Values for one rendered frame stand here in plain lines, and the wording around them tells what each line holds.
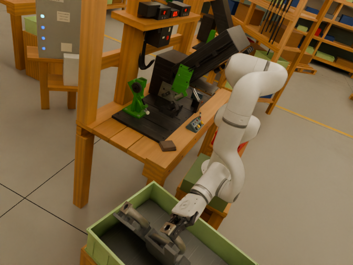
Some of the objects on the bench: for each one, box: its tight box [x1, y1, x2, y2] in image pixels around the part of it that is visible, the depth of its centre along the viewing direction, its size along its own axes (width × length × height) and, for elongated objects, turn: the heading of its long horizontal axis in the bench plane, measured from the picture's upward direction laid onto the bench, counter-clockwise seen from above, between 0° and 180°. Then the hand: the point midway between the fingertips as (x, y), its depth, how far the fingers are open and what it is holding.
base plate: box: [111, 86, 215, 143], centre depth 220 cm, size 42×110×2 cm, turn 133°
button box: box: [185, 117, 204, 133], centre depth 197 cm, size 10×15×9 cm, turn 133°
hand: (172, 231), depth 89 cm, fingers closed on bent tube, 3 cm apart
